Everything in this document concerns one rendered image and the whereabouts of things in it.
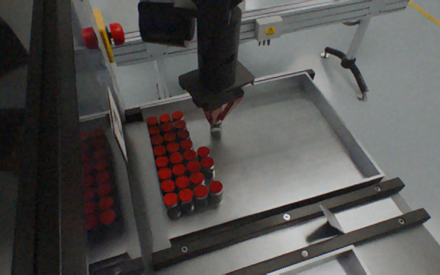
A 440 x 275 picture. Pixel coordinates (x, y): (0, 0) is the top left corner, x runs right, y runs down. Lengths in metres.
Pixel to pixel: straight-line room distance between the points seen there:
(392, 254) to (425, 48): 2.28
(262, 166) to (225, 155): 0.07
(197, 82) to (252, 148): 0.17
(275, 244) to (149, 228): 0.19
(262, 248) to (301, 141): 0.21
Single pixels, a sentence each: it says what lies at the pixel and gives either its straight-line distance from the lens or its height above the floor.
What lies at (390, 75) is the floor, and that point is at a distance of 2.35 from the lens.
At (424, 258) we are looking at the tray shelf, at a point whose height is 0.88.
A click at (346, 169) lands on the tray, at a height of 0.88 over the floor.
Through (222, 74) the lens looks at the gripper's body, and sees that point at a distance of 0.44.
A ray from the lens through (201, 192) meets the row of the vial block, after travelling 0.45.
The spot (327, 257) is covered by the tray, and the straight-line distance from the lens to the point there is 0.46.
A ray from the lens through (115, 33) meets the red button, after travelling 0.62.
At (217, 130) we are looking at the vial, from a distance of 0.55.
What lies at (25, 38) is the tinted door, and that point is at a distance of 0.20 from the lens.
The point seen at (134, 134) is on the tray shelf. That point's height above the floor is 0.88.
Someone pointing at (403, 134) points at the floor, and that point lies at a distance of 1.99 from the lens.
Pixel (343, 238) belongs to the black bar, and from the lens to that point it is 0.49.
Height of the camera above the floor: 1.33
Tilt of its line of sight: 52 degrees down
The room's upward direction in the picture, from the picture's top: straight up
